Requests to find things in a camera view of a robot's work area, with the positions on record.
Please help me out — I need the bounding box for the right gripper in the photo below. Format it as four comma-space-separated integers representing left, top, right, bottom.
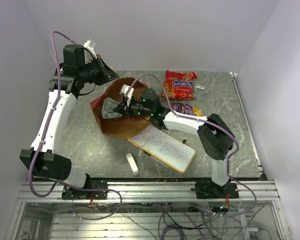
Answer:
113, 95, 153, 119

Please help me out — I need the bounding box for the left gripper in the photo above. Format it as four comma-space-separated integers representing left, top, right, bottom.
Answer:
79, 54, 120, 86

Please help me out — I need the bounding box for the red paper bag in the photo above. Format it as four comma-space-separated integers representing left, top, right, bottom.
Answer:
90, 77, 150, 139

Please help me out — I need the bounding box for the purple candy packet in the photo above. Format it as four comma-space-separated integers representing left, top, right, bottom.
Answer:
171, 103, 186, 114
184, 104, 194, 116

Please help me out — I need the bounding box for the red candy snack bag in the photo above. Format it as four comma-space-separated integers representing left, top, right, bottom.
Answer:
163, 70, 197, 101

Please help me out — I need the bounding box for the yellow candy packet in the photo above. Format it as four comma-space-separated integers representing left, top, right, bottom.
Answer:
192, 107, 203, 117

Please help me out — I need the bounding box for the silver foil snack packet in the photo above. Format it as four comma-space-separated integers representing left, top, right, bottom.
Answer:
193, 84, 210, 101

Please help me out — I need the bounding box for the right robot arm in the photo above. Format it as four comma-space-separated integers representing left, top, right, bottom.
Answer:
113, 85, 236, 198

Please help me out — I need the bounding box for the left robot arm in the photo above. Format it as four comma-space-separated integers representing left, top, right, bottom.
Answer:
19, 40, 119, 199

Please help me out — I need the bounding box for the white marker eraser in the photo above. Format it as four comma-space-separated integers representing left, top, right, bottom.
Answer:
126, 153, 139, 176

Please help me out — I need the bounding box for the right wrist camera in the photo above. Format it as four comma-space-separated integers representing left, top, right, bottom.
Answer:
120, 84, 134, 106

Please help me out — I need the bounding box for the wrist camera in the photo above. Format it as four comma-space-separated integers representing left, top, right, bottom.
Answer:
83, 39, 97, 59
120, 84, 134, 106

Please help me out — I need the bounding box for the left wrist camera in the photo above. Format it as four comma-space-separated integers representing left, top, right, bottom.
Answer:
83, 39, 97, 59

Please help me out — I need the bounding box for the small whiteboard orange frame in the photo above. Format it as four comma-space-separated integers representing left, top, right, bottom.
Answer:
127, 125, 196, 173

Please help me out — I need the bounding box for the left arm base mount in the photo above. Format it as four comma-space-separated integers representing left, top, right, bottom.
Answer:
61, 179, 108, 200

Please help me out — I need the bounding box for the aluminium rail frame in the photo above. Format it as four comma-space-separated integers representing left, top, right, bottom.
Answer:
11, 179, 289, 240

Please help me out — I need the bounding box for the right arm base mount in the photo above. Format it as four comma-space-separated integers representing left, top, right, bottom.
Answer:
190, 178, 239, 199

